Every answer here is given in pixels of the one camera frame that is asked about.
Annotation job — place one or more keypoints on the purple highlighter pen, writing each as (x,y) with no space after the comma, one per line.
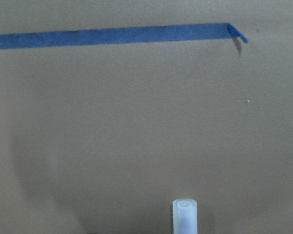
(184,216)

